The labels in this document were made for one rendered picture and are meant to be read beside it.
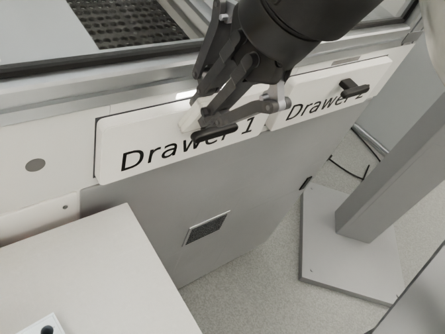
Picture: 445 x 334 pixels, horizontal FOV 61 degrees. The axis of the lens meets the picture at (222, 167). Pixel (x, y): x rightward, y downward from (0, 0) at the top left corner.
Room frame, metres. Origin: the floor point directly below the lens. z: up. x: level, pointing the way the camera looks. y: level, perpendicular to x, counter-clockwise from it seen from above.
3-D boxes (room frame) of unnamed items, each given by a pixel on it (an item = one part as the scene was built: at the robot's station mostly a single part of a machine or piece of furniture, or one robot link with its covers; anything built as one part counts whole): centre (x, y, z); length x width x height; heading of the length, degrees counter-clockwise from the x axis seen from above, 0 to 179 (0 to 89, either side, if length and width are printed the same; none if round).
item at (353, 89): (0.63, -0.16, 0.91); 0.07 x 0.04 x 0.01; 142
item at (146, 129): (0.40, 0.06, 0.87); 0.29 x 0.02 x 0.11; 142
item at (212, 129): (0.38, 0.04, 0.91); 0.07 x 0.04 x 0.01; 142
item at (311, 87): (0.65, -0.13, 0.87); 0.29 x 0.02 x 0.11; 142
